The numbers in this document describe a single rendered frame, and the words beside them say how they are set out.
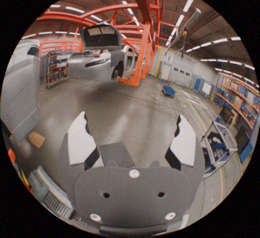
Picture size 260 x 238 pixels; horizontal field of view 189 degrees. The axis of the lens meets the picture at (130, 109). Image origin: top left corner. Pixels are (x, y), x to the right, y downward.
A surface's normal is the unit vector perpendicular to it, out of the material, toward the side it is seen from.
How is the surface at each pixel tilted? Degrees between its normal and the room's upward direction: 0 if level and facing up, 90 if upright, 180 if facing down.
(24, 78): 90
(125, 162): 0
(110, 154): 0
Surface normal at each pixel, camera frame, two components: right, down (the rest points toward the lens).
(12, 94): 0.95, 0.28
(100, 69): 0.40, 0.51
